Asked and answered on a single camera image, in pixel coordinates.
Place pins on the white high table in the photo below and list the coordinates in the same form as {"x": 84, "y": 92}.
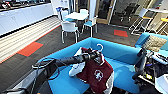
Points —
{"x": 141, "y": 15}

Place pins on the round white table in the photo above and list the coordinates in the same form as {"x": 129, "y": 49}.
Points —
{"x": 76, "y": 16}

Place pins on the white chair blue seat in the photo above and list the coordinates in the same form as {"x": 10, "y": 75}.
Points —
{"x": 90, "y": 23}

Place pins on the red white varsity jacket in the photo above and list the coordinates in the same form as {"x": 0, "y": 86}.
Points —
{"x": 96, "y": 73}

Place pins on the beige patterned cushion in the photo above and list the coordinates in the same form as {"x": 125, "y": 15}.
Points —
{"x": 155, "y": 43}

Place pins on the blue corner sofa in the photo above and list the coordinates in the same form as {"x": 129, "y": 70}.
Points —
{"x": 123, "y": 53}

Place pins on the wide wooden glass door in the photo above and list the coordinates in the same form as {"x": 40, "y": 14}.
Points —
{"x": 105, "y": 10}

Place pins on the blue armchair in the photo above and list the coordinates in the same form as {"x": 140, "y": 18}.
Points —
{"x": 139, "y": 38}

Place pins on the white hanger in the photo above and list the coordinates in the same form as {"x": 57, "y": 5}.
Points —
{"x": 100, "y": 46}

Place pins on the black office chair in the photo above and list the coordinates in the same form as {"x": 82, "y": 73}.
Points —
{"x": 129, "y": 10}

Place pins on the white round container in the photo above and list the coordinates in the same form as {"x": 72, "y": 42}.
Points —
{"x": 162, "y": 85}

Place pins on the narrow wooden glass door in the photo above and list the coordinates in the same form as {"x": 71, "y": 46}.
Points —
{"x": 82, "y": 5}

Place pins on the white kitchen counter cabinets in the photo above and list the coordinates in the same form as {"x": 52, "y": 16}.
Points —
{"x": 23, "y": 16}

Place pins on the black equipment cart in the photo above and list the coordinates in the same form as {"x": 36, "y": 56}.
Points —
{"x": 141, "y": 70}

